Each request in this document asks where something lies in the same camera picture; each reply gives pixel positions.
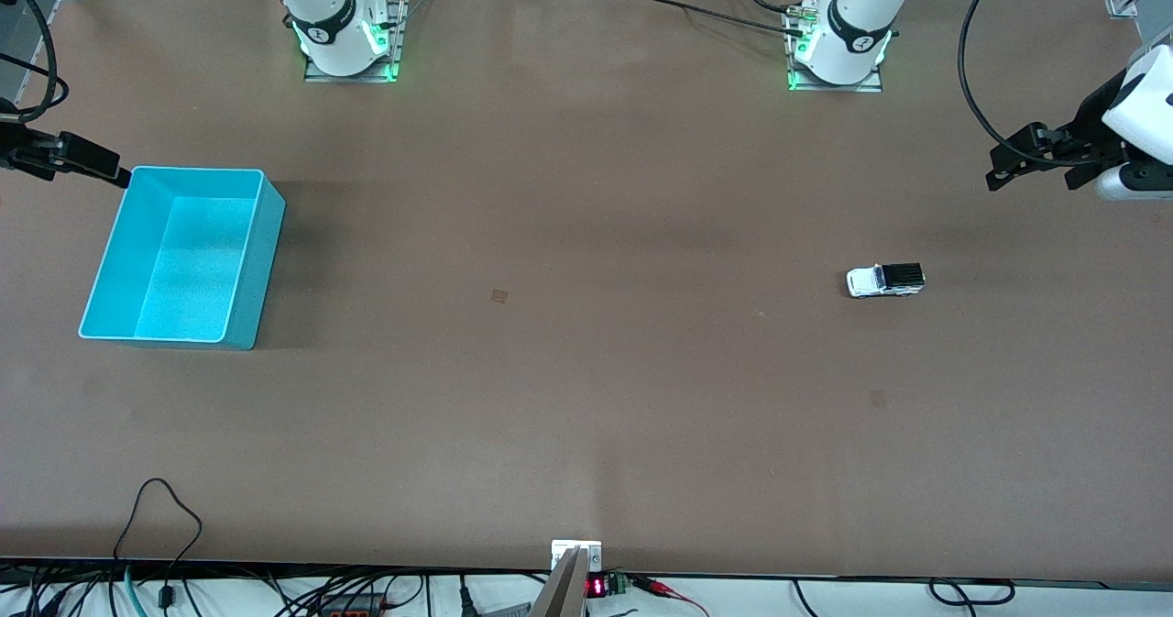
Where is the white jeep toy black roof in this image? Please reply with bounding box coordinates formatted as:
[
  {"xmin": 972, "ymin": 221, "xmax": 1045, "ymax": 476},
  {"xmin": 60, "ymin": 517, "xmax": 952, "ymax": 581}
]
[{"xmin": 846, "ymin": 262, "xmax": 927, "ymax": 300}]

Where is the turquoise plastic bin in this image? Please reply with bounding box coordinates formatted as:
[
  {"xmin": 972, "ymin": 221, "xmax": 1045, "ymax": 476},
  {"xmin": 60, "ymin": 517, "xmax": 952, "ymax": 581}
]
[{"xmin": 78, "ymin": 166, "xmax": 287, "ymax": 352}]

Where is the grey power strip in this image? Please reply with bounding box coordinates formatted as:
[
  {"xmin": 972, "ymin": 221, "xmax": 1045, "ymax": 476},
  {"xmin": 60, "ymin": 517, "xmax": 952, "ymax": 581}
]
[{"xmin": 316, "ymin": 597, "xmax": 390, "ymax": 617}]

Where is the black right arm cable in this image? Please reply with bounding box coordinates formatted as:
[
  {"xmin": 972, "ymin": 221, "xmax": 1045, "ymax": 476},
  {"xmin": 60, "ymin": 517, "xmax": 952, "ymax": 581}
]
[{"xmin": 0, "ymin": 0, "xmax": 70, "ymax": 125}]

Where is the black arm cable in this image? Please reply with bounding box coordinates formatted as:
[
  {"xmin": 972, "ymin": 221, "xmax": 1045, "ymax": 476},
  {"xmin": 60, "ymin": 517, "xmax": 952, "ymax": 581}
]
[
  {"xmin": 0, "ymin": 0, "xmax": 70, "ymax": 125},
  {"xmin": 957, "ymin": 0, "xmax": 1087, "ymax": 150}
]

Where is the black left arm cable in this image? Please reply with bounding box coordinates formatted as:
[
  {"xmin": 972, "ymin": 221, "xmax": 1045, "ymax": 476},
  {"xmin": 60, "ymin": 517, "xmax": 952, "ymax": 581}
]
[{"xmin": 957, "ymin": 0, "xmax": 1087, "ymax": 150}]

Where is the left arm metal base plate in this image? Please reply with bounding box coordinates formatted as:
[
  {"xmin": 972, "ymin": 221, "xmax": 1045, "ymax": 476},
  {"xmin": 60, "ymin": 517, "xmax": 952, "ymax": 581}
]
[{"xmin": 786, "ymin": 65, "xmax": 885, "ymax": 94}]

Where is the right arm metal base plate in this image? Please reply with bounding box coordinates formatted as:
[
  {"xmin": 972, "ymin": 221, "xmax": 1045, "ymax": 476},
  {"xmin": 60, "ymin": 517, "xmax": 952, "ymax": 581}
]
[{"xmin": 302, "ymin": 0, "xmax": 411, "ymax": 83}]

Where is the thick black table cable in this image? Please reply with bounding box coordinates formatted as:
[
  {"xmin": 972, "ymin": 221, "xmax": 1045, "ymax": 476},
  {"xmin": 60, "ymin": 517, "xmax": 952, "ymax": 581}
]
[{"xmin": 719, "ymin": 0, "xmax": 812, "ymax": 18}]

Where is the thin black table cable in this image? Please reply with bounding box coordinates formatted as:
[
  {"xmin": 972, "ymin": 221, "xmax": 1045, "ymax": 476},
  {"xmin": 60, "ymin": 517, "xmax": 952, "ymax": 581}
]
[{"xmin": 605, "ymin": 0, "xmax": 812, "ymax": 40}]

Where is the black looped cable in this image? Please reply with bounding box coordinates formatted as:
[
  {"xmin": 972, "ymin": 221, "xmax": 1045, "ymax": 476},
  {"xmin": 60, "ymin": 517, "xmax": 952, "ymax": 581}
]
[{"xmin": 112, "ymin": 478, "xmax": 204, "ymax": 611}]

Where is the black coiled cable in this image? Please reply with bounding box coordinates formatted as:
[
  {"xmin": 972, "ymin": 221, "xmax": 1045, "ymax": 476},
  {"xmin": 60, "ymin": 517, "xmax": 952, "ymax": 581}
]
[{"xmin": 927, "ymin": 578, "xmax": 1016, "ymax": 607}]

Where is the red clip cable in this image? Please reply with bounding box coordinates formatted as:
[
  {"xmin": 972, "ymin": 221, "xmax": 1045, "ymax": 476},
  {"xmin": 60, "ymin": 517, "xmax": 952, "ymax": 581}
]
[{"xmin": 630, "ymin": 577, "xmax": 711, "ymax": 617}]

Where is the silver camera mount bracket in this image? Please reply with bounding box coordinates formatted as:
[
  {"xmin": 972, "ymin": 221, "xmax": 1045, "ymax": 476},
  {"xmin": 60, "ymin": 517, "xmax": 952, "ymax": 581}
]
[{"xmin": 530, "ymin": 539, "xmax": 604, "ymax": 617}]

